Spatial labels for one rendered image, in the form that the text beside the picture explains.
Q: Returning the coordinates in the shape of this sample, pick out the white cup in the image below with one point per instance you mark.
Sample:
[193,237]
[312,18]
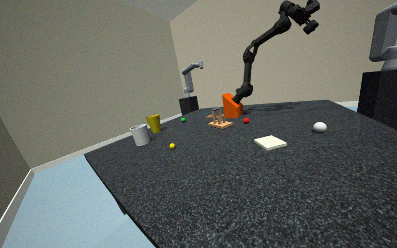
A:
[140,134]

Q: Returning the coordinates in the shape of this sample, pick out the wooden catapult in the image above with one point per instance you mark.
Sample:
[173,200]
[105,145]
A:
[220,123]

